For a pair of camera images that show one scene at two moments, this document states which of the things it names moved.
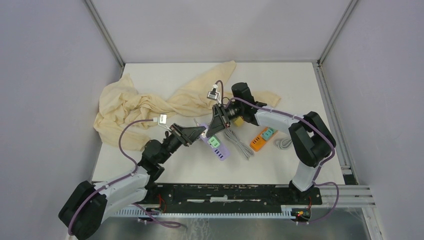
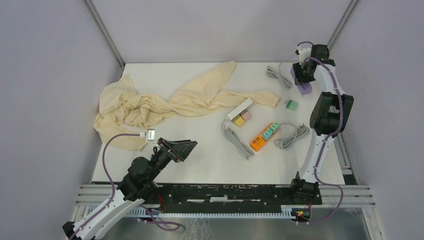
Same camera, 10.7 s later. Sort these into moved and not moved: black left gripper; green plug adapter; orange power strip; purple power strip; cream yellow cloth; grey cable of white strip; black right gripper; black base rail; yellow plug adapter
Moved: black right gripper; green plug adapter; purple power strip; black left gripper
Not moved: yellow plug adapter; orange power strip; black base rail; grey cable of white strip; cream yellow cloth
